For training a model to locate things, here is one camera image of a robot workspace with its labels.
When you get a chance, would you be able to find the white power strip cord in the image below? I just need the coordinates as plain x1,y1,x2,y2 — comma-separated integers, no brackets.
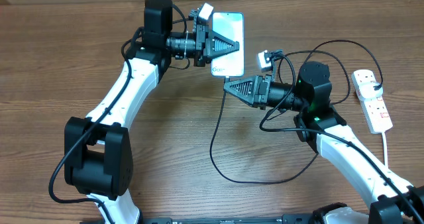
380,132,389,167

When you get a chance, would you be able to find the white power strip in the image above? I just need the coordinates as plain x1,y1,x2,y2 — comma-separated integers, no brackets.
351,70,393,134

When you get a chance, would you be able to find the blue Galaxy smartphone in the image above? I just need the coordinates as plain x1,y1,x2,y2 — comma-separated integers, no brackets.
211,12,244,77

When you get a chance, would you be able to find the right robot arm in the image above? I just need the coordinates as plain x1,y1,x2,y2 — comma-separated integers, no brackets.
223,62,423,223

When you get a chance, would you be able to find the black USB charging cable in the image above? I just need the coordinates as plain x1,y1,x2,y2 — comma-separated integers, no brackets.
209,40,384,186

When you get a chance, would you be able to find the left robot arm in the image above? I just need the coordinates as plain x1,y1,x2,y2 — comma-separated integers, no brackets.
60,0,244,223

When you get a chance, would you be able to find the white charger plug adapter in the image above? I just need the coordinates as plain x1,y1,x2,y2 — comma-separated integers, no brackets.
356,82,384,101

